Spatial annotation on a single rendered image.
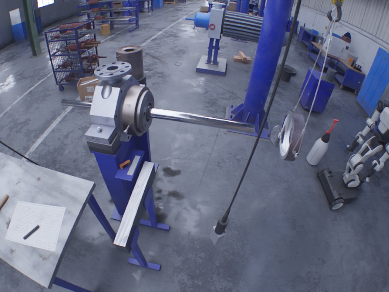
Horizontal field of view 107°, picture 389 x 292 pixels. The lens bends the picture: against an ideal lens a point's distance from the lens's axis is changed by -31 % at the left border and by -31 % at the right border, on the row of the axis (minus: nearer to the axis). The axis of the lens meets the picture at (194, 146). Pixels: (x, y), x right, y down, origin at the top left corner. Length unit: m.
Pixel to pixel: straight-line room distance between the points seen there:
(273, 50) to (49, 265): 2.98
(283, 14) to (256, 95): 1.21
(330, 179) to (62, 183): 2.91
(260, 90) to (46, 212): 2.77
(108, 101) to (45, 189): 0.76
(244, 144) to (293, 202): 1.09
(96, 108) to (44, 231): 0.86
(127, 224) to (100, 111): 0.73
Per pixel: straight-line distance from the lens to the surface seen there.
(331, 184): 2.90
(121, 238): 1.20
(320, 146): 3.05
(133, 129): 1.44
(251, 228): 2.28
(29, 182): 1.70
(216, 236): 1.05
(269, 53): 2.79
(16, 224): 1.56
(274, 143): 1.87
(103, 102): 1.42
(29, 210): 1.55
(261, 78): 2.91
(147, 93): 1.48
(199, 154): 2.73
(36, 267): 1.36
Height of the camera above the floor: 1.97
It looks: 44 degrees down
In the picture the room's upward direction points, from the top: 6 degrees clockwise
